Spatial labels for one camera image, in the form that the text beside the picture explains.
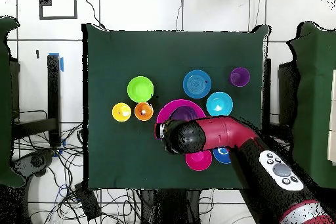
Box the purple bowl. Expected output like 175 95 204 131
169 105 201 122

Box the large pink bowl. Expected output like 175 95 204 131
156 99 207 141

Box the orange cup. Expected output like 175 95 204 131
134 101 155 122

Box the green bowl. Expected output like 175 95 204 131
127 76 155 104

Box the blue ringed flat-bottom bowl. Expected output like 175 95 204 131
182 69 213 100

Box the yellow cup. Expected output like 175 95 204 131
112 102 133 123

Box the cyan bowl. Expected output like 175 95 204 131
205 91 234 119

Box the small red-pink bowl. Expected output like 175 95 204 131
185 150 213 171

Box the dark blue bowl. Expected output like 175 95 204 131
212 146 232 164

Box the purple cup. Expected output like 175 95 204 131
228 66 251 88

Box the black stand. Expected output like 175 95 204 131
10 54 62 148
262 58 272 133

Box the blue tape piece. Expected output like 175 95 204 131
49 53 64 73

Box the black box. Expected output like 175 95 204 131
74 181 102 221

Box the grey chair base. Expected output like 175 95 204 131
10 150 56 178

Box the dark green side tablecloth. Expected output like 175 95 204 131
284 21 336 189
0 16 26 189

